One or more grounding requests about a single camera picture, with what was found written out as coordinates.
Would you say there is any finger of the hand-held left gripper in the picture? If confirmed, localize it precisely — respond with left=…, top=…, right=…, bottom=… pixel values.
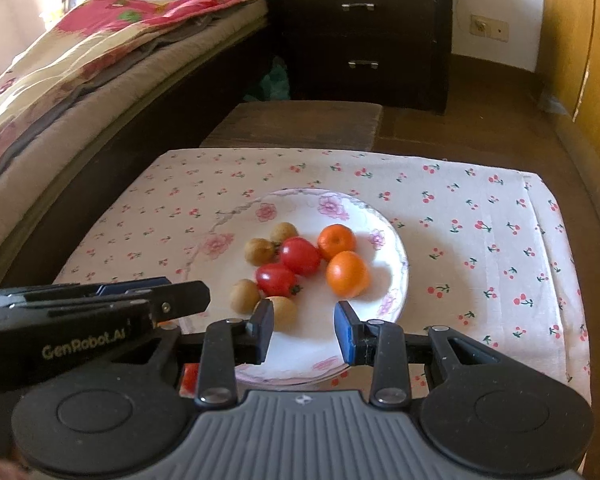
left=0, top=277, right=172, bottom=307
left=24, top=281, right=212, bottom=323

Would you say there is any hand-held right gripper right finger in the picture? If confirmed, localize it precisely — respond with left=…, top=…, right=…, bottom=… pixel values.
left=333, top=300, right=506, bottom=409

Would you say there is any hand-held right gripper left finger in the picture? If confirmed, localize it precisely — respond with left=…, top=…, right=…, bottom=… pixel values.
left=107, top=299, right=276, bottom=409

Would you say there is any brown longan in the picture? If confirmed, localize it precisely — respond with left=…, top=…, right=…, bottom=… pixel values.
left=230, top=279, right=262, bottom=314
left=270, top=222, right=299, bottom=244
left=262, top=296, right=298, bottom=332
left=244, top=238, right=277, bottom=262

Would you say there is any white floral plate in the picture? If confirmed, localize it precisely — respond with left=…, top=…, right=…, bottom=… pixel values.
left=187, top=188, right=410, bottom=387

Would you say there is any red cherry tomato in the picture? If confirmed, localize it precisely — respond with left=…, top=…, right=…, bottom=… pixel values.
left=255, top=263, right=302, bottom=298
left=280, top=236, right=323, bottom=277

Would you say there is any orange mandarin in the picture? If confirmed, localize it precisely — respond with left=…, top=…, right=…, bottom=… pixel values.
left=317, top=224, right=357, bottom=261
left=326, top=251, right=370, bottom=297

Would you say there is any dark wooden bed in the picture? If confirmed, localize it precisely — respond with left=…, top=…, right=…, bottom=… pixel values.
left=0, top=0, right=281, bottom=291

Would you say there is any cherry print tablecloth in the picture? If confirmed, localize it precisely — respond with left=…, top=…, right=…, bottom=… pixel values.
left=52, top=147, right=592, bottom=397

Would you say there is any brown wooden stool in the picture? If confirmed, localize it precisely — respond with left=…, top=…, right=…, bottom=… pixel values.
left=200, top=101, right=385, bottom=151

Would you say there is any green plastic bag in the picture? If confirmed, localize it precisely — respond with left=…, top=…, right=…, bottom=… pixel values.
left=257, top=55, right=293, bottom=102

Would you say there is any floral quilt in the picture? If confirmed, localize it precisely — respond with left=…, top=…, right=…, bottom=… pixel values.
left=0, top=0, right=265, bottom=126

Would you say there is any dark wooden nightstand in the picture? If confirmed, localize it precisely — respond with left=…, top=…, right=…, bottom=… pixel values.
left=265, top=0, right=455, bottom=115

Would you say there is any white paper scrap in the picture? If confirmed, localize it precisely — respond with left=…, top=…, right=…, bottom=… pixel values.
left=539, top=91, right=570, bottom=116

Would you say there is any light wooden wardrobe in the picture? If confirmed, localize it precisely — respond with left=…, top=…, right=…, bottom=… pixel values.
left=535, top=0, right=600, bottom=480

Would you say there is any wall socket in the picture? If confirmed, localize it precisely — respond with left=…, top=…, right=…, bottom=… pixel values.
left=469, top=14, right=510, bottom=42

